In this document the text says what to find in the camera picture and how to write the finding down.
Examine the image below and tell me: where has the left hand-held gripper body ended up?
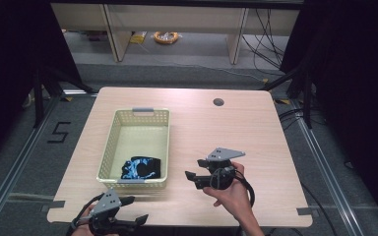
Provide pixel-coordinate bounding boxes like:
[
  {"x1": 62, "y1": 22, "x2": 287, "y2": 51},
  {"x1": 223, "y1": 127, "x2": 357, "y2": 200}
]
[{"x1": 88, "y1": 187, "x2": 128, "y2": 236}]

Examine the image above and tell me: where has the black floor cable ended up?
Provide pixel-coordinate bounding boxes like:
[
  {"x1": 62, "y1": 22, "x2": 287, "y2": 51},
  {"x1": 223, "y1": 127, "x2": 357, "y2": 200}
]
[{"x1": 298, "y1": 180, "x2": 340, "y2": 236}]

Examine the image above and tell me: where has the black metal stand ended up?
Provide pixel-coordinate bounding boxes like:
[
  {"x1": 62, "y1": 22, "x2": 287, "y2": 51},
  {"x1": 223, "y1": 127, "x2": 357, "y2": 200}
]
[
  {"x1": 32, "y1": 65, "x2": 96, "y2": 130},
  {"x1": 258, "y1": 63, "x2": 313, "y2": 130}
]

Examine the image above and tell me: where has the dark curtain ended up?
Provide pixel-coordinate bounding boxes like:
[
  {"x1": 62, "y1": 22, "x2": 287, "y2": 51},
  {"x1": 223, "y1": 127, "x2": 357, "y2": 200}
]
[
  {"x1": 280, "y1": 0, "x2": 378, "y2": 235},
  {"x1": 0, "y1": 0, "x2": 84, "y2": 168}
]

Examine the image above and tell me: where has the person's left hand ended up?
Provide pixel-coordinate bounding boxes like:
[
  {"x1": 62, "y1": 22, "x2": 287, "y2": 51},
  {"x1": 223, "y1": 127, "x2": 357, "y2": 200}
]
[{"x1": 70, "y1": 205, "x2": 96, "y2": 236}]

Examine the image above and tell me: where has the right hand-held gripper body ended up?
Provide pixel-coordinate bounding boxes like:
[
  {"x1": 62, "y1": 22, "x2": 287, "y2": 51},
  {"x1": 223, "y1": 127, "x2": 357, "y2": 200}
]
[{"x1": 206, "y1": 147, "x2": 247, "y2": 191}]

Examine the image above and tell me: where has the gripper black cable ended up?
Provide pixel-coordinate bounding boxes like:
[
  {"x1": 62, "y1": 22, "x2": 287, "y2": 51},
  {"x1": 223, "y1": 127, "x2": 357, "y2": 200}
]
[
  {"x1": 66, "y1": 193, "x2": 105, "y2": 236},
  {"x1": 210, "y1": 166, "x2": 257, "y2": 208}
]

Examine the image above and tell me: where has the person's right hand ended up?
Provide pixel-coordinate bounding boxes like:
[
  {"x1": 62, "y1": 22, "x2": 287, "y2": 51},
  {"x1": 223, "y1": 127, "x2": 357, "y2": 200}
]
[{"x1": 202, "y1": 161, "x2": 254, "y2": 224}]

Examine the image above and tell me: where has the blue camouflage fingerless glove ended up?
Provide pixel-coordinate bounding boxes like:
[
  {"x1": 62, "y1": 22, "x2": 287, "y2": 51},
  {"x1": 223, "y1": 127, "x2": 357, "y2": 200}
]
[{"x1": 120, "y1": 155, "x2": 155, "y2": 181}]

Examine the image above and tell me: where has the orange coiled cable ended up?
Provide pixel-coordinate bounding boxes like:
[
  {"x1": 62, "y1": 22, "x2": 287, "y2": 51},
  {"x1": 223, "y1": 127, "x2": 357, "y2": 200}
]
[{"x1": 153, "y1": 30, "x2": 180, "y2": 45}]

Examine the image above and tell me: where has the black fingerless glove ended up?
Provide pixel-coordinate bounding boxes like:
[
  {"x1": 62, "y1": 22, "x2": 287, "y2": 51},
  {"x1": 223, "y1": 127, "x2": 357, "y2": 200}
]
[{"x1": 139, "y1": 156, "x2": 162, "y2": 180}]

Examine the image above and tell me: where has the yellow packet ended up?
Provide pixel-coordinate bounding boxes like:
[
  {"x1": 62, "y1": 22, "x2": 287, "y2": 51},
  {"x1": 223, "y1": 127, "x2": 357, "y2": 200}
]
[{"x1": 129, "y1": 30, "x2": 148, "y2": 45}]

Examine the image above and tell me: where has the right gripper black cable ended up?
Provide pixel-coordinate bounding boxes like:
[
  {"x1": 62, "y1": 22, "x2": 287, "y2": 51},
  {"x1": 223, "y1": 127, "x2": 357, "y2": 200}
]
[{"x1": 210, "y1": 166, "x2": 257, "y2": 208}]

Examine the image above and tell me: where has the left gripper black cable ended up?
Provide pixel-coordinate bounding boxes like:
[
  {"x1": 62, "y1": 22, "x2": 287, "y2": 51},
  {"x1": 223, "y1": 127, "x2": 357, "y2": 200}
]
[{"x1": 66, "y1": 193, "x2": 105, "y2": 236}]

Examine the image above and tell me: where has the cream plastic basket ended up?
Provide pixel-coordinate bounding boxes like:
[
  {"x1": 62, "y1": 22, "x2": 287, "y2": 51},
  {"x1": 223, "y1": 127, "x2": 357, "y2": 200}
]
[{"x1": 95, "y1": 106, "x2": 171, "y2": 190}]

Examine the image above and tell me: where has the aluminium floor rail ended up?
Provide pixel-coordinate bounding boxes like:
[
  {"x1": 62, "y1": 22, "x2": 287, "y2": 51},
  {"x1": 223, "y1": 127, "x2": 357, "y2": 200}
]
[
  {"x1": 289, "y1": 97, "x2": 366, "y2": 236},
  {"x1": 0, "y1": 93, "x2": 62, "y2": 232}
]

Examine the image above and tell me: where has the bundle of black cables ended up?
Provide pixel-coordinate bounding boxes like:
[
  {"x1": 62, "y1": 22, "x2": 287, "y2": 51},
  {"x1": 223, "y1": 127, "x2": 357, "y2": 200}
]
[{"x1": 241, "y1": 7, "x2": 287, "y2": 71}]

